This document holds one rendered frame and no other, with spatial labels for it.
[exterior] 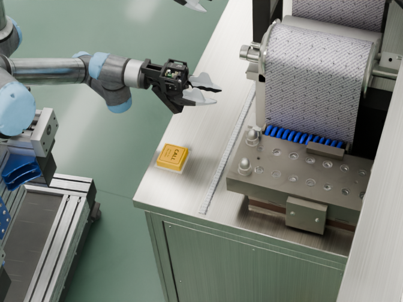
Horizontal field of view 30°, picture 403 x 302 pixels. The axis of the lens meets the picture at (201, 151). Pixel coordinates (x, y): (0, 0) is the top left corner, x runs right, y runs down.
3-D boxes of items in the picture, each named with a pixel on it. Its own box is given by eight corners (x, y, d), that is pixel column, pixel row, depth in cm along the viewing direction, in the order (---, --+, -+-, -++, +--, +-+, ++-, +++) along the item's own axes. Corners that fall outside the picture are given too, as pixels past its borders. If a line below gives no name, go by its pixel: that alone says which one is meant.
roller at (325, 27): (286, 38, 207) (288, 5, 198) (379, 56, 201) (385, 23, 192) (274, 68, 201) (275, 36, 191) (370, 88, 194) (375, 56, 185)
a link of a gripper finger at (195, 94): (210, 97, 192) (179, 85, 195) (211, 112, 197) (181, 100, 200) (216, 89, 194) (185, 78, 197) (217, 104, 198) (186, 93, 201)
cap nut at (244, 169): (240, 162, 193) (240, 152, 190) (253, 166, 192) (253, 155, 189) (235, 174, 191) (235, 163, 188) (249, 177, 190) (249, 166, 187)
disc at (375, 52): (378, 45, 188) (378, 32, 173) (380, 45, 188) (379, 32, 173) (364, 102, 188) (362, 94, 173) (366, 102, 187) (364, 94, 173)
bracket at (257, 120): (250, 114, 220) (249, 39, 195) (272, 119, 218) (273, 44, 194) (245, 127, 217) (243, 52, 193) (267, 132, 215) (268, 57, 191)
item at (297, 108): (265, 124, 202) (265, 77, 187) (352, 144, 196) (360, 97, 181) (265, 126, 201) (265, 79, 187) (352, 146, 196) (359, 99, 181)
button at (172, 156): (165, 147, 214) (165, 141, 212) (189, 153, 213) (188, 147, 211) (156, 166, 210) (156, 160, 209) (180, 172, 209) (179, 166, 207)
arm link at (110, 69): (101, 65, 212) (96, 44, 206) (137, 74, 210) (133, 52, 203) (90, 85, 208) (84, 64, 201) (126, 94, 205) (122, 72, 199)
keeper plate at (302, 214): (287, 219, 196) (288, 195, 187) (324, 228, 194) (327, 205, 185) (284, 226, 195) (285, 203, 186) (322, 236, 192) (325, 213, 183)
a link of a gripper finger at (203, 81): (220, 78, 196) (186, 75, 197) (222, 93, 200) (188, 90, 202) (223, 70, 198) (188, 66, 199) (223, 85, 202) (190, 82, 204)
